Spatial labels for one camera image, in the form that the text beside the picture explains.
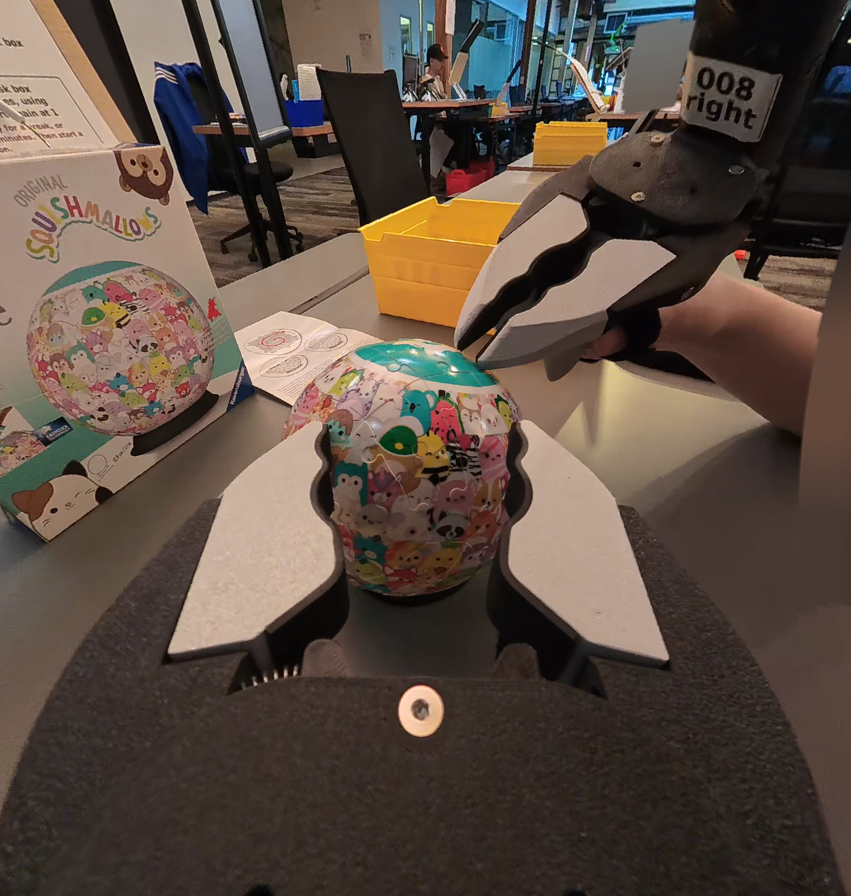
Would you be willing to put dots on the white printed puzzle box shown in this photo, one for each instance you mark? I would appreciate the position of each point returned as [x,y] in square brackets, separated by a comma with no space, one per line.
[117,245]

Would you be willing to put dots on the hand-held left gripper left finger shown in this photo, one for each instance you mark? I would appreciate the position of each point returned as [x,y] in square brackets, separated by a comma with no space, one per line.
[257,560]

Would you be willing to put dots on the colourful puzzle ball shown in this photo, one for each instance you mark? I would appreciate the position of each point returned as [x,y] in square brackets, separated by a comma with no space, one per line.
[411,455]

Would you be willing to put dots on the blue storage crate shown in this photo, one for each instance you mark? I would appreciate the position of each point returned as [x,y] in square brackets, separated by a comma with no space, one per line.
[306,115]

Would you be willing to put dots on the printed instruction sheet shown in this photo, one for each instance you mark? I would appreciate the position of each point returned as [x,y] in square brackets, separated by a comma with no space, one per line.
[19,98]

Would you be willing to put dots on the folded paper leaflet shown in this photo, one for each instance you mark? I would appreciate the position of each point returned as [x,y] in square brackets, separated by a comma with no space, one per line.
[285,350]

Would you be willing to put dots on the person's right forearm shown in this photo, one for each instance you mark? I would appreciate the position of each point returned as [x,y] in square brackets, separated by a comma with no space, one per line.
[775,350]

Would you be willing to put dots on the person's right hand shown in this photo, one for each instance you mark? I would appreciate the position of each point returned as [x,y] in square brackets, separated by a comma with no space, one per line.
[691,329]

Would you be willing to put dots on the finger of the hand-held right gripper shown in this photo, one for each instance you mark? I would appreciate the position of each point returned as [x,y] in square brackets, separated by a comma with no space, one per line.
[516,266]
[579,301]

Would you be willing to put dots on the yellow plastic bin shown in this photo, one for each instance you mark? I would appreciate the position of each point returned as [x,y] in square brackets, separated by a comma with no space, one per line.
[411,280]
[569,147]

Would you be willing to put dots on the black office chair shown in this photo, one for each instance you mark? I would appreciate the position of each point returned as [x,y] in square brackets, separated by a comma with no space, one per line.
[369,126]

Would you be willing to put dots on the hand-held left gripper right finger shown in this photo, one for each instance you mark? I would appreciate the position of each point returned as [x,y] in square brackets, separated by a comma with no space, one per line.
[579,560]

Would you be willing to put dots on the instruction sheet on wooden board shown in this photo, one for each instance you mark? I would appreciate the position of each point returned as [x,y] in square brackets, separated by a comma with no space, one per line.
[85,70]

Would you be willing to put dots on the black swivel chair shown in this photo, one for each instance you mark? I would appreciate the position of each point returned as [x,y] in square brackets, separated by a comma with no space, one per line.
[264,171]

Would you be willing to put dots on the blue jacket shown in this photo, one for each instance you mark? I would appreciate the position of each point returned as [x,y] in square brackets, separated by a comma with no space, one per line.
[180,126]

